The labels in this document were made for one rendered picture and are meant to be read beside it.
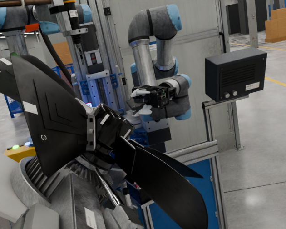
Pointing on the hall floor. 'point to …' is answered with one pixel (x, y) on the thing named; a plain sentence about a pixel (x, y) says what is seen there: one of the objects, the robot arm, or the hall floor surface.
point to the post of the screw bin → (146, 218)
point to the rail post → (219, 192)
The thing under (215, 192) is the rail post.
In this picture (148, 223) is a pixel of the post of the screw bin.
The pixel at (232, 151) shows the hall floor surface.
